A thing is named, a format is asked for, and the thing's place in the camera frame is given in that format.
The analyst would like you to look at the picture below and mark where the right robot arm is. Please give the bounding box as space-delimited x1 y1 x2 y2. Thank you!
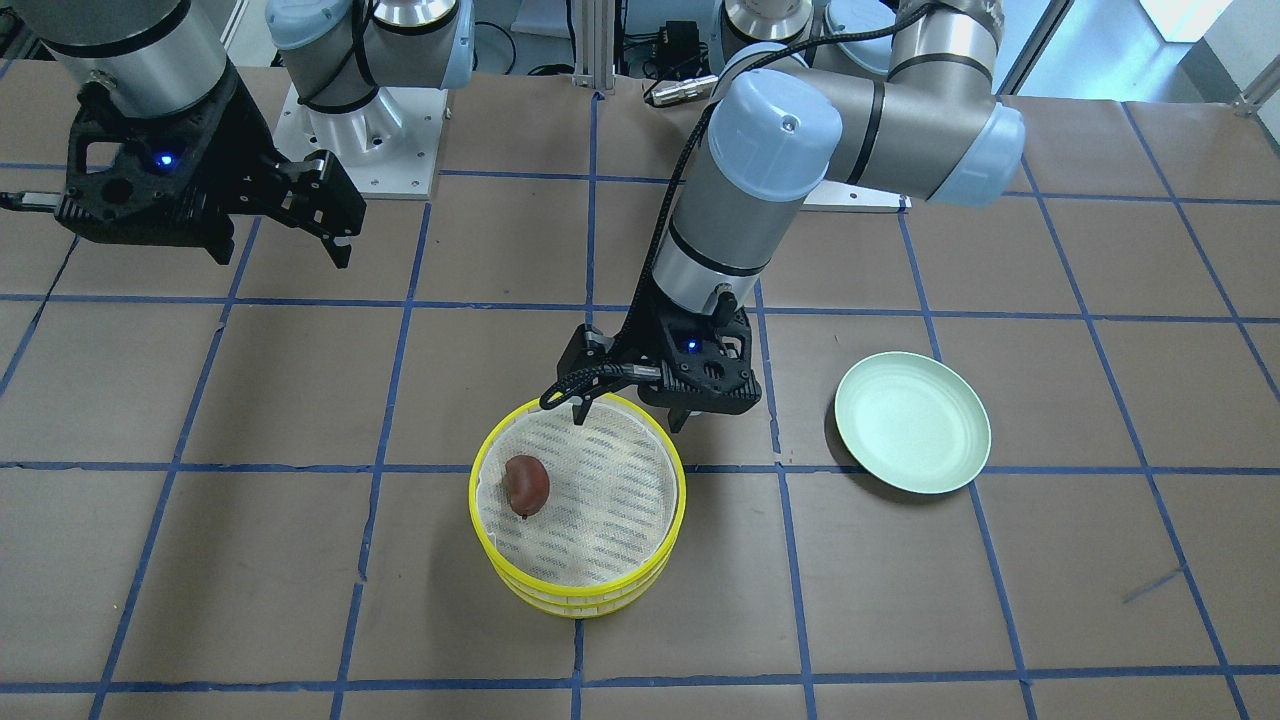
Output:
3 1 475 268

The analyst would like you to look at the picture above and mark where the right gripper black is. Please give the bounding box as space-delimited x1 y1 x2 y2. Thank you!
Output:
55 70 367 269

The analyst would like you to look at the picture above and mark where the pale green plate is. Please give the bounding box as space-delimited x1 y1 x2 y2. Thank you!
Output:
833 351 993 495

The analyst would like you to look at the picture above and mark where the brown bun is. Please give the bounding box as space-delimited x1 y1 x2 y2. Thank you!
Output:
502 454 550 519

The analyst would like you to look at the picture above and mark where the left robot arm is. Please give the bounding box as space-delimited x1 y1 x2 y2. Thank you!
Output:
539 1 1027 430

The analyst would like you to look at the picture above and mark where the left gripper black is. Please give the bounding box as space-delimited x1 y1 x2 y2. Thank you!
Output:
556 284 763 436

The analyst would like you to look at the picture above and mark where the aluminium frame post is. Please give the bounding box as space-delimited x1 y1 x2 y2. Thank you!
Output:
567 1 620 96

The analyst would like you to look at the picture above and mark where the yellow steamer layer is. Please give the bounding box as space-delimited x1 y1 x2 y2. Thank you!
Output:
493 559 669 619
468 395 686 596

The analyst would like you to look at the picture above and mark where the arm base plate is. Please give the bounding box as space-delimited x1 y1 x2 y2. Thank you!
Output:
273 87 451 201
803 179 913 214

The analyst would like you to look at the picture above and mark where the silver metal cylinder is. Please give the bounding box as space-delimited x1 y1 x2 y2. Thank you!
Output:
643 76 719 108

